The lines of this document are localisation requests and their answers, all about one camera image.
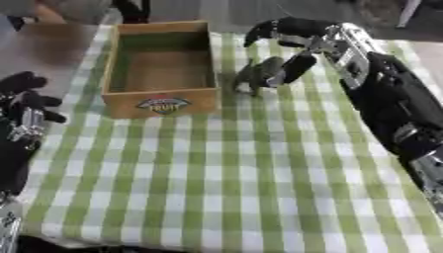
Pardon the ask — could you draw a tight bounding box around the tan cardboard box green inside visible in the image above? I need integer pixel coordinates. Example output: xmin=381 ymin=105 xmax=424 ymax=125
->
xmin=100 ymin=20 xmax=222 ymax=120

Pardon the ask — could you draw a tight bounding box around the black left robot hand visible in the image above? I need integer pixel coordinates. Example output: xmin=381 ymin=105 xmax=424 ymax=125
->
xmin=0 ymin=70 xmax=69 ymax=150

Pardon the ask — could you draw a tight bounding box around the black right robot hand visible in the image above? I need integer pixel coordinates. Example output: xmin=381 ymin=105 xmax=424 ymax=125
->
xmin=242 ymin=16 xmax=343 ymax=89

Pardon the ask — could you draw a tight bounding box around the grey soft toy animal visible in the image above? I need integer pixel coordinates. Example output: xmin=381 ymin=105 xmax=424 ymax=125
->
xmin=231 ymin=55 xmax=288 ymax=98

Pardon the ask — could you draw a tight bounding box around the person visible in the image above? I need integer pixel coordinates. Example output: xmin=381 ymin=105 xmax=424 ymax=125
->
xmin=0 ymin=0 xmax=152 ymax=26

